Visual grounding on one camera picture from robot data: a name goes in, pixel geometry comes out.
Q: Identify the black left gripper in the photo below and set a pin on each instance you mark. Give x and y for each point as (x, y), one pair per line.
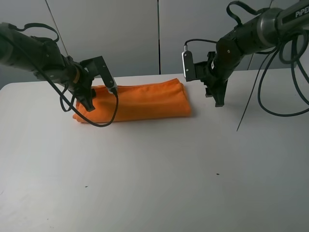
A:
(80, 85)

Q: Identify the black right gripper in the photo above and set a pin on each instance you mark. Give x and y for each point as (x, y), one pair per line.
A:
(216, 76)

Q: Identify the orange towel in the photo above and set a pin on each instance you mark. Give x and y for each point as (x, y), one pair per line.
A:
(141, 102)

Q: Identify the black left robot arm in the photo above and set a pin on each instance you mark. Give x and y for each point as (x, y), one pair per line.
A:
(42, 57)

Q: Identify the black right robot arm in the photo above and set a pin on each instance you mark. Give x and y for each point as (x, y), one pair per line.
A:
(266, 30)

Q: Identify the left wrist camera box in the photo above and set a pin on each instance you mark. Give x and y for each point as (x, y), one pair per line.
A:
(97, 66)

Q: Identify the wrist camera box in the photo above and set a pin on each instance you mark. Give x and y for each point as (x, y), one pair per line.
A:
(97, 66)
(192, 71)

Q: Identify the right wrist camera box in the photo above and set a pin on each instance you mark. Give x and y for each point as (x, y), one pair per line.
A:
(192, 71)

